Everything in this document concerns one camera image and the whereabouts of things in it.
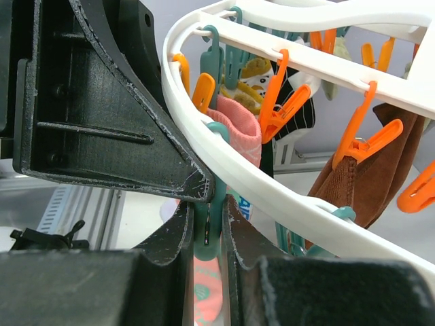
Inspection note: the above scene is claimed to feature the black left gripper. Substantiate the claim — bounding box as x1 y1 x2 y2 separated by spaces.
1 1 215 202

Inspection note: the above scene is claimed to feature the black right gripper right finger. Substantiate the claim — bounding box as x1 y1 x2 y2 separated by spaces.
222 196 434 325

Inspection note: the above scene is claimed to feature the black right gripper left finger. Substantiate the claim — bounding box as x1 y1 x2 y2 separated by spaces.
1 202 194 325

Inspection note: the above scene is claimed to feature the white round clip hanger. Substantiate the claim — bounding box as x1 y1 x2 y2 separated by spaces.
160 0 435 282

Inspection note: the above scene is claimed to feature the teal clip lower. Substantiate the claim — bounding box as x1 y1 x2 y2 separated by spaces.
189 118 232 261

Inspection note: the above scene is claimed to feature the teal clip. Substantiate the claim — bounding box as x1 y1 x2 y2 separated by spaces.
189 118 232 261
200 25 224 109

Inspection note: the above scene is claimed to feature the teal clip upper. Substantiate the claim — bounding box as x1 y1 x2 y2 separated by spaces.
200 25 224 109

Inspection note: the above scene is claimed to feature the brown sock on hanger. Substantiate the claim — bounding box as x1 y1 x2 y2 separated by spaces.
308 103 426 229

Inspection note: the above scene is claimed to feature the orange clip holding brown sock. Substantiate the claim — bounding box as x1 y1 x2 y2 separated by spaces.
331 80 404 170

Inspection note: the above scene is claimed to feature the orange clip middle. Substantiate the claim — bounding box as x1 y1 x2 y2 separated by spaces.
258 48 312 144

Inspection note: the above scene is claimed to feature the cream sock on hanger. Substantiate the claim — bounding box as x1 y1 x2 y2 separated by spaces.
320 36 348 101

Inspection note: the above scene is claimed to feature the striped black white sock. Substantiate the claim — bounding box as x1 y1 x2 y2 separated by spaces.
275 67 321 141

